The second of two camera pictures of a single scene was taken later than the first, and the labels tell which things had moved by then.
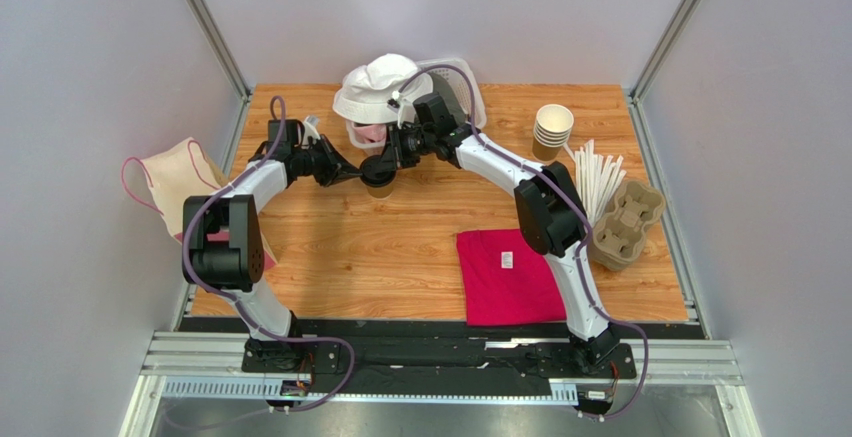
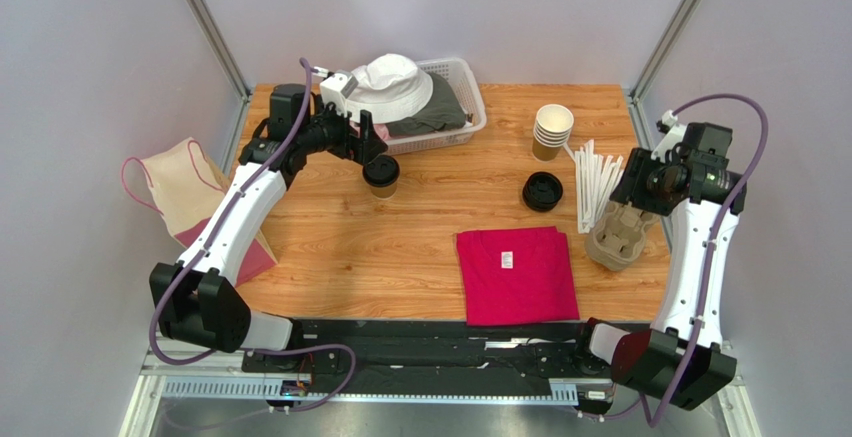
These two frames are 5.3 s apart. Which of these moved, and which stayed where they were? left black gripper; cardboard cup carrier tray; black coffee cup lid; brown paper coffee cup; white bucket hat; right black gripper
Moved: left black gripper; right black gripper
Stayed: black coffee cup lid; brown paper coffee cup; cardboard cup carrier tray; white bucket hat
